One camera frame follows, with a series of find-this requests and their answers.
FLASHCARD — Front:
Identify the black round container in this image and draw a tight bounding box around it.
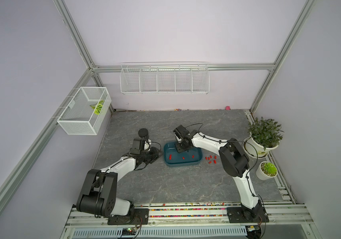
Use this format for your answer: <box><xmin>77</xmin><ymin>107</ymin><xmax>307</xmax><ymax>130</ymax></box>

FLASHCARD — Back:
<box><xmin>138</xmin><ymin>128</ymin><xmax>149</xmax><ymax>139</ymax></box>

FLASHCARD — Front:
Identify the white pot leafy plant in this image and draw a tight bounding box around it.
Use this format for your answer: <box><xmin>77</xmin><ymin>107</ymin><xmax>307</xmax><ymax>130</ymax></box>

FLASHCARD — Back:
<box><xmin>244</xmin><ymin>117</ymin><xmax>284</xmax><ymax>158</ymax></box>

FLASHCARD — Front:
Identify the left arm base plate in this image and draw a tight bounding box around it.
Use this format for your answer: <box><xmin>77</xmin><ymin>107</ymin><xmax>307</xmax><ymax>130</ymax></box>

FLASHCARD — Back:
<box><xmin>107</xmin><ymin>208</ymin><xmax>149</xmax><ymax>226</ymax></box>

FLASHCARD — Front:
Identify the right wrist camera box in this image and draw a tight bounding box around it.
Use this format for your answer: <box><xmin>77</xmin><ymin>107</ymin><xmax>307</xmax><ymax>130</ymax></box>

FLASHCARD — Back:
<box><xmin>173</xmin><ymin>125</ymin><xmax>189</xmax><ymax>140</ymax></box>

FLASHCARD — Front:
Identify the teal plastic storage box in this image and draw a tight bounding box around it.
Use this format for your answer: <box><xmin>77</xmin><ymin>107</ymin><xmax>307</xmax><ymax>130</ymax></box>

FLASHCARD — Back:
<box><xmin>164</xmin><ymin>141</ymin><xmax>203</xmax><ymax>167</ymax></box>

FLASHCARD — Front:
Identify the green toy in basket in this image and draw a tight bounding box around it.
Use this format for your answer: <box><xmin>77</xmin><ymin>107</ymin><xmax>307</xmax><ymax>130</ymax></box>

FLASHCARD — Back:
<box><xmin>90</xmin><ymin>100</ymin><xmax>105</xmax><ymax>115</ymax></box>

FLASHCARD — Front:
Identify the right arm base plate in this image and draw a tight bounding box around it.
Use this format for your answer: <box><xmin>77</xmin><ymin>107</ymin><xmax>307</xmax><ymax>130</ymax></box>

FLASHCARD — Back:
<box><xmin>227</xmin><ymin>205</ymin><xmax>270</xmax><ymax>224</ymax></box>

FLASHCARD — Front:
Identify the white wire basket left wall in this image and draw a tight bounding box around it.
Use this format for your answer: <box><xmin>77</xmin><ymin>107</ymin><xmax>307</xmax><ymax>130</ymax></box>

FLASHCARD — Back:
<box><xmin>57</xmin><ymin>87</ymin><xmax>111</xmax><ymax>135</ymax></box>

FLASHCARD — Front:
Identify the small white pot succulent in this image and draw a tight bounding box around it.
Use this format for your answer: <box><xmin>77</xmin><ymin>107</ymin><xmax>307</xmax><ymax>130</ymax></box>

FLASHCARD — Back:
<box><xmin>256</xmin><ymin>161</ymin><xmax>278</xmax><ymax>181</ymax></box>

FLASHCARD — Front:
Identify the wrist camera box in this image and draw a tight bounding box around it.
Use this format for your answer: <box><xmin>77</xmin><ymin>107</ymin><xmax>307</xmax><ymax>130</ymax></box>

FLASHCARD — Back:
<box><xmin>130</xmin><ymin>138</ymin><xmax>145</xmax><ymax>155</ymax></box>
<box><xmin>173</xmin><ymin>125</ymin><xmax>189</xmax><ymax>140</ymax></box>

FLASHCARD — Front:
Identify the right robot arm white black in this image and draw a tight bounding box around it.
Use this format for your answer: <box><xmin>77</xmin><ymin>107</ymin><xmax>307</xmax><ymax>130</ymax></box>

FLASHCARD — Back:
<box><xmin>173</xmin><ymin>130</ymin><xmax>262</xmax><ymax>211</ymax></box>

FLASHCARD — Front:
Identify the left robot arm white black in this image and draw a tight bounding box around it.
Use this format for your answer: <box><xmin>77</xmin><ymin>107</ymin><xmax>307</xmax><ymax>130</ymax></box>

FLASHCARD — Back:
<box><xmin>76</xmin><ymin>147</ymin><xmax>162</xmax><ymax>220</ymax></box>

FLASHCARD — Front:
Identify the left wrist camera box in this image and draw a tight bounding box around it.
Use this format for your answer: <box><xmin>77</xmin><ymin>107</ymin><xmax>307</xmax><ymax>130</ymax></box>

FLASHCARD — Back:
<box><xmin>130</xmin><ymin>138</ymin><xmax>145</xmax><ymax>155</ymax></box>

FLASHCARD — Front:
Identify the white wire wall shelf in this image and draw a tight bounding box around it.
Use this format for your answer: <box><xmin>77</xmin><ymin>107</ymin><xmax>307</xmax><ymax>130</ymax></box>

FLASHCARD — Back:
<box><xmin>120</xmin><ymin>62</ymin><xmax>210</xmax><ymax>95</ymax></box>

